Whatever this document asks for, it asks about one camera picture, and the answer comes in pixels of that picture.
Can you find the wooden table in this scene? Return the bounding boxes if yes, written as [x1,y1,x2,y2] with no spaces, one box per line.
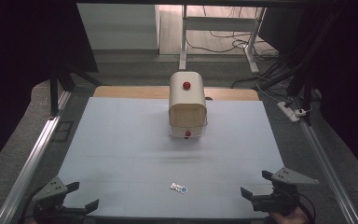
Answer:
[92,85,260,102]

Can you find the white panel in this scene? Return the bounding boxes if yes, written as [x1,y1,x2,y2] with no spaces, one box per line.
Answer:
[76,3,161,51]

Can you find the white cable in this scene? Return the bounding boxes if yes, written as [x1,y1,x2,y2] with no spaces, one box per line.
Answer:
[255,81,283,105]

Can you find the black floor cables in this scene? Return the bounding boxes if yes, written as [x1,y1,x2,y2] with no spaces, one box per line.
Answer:
[185,29,296,91]

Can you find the dark curtain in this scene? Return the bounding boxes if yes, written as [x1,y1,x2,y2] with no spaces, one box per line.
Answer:
[0,0,100,176]
[259,0,358,185]

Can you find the white power strip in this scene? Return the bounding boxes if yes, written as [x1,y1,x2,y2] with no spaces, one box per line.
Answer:
[276,100,308,123]

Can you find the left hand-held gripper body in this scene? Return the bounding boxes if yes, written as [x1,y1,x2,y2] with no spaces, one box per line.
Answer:
[27,175,89,224]

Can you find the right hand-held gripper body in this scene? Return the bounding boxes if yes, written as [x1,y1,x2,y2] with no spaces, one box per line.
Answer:
[251,167,320,217]

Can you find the white desk frame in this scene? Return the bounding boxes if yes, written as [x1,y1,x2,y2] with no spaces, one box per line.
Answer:
[178,4,268,75]

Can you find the person's right hand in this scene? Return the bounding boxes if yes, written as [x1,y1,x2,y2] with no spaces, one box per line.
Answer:
[268,206,310,224]

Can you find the aluminium rail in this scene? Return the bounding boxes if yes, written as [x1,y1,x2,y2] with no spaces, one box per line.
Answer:
[297,116,358,224]
[0,90,73,224]

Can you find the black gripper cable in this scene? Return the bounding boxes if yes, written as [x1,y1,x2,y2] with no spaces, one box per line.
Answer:
[296,191,317,224]
[18,186,46,224]

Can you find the black metal stand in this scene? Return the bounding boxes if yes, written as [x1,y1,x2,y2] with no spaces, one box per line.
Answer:
[285,0,348,127]
[47,60,104,119]

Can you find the pale blue table mat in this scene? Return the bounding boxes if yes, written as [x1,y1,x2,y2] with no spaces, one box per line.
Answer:
[57,96,286,219]

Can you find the white box with red knobs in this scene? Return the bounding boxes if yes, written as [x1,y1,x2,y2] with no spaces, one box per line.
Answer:
[168,71,209,140]

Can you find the small white and blue packet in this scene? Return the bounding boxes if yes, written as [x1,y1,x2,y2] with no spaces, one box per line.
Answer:
[169,182,188,195]

